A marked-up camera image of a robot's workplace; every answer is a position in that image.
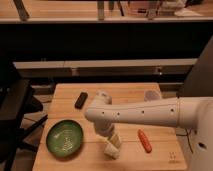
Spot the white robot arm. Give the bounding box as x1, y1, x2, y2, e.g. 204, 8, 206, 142
85, 91, 213, 171

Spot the white plastic cup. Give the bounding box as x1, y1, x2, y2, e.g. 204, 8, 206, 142
144, 90, 161, 101

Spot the black cable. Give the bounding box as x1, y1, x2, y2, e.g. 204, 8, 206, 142
175, 129, 190, 137

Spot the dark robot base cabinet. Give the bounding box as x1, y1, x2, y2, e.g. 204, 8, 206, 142
178, 45, 213, 97

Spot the orange carrot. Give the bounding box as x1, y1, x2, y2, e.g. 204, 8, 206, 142
138, 130, 152, 153

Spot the black rectangular block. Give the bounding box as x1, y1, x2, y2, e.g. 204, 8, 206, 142
74, 92, 88, 109

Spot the green ceramic bowl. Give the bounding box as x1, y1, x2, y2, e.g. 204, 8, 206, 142
46, 120, 84, 158

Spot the black chair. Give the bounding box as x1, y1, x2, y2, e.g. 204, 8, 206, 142
0, 60, 47, 171

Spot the white sponge block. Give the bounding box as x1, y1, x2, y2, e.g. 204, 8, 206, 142
104, 142, 119, 159

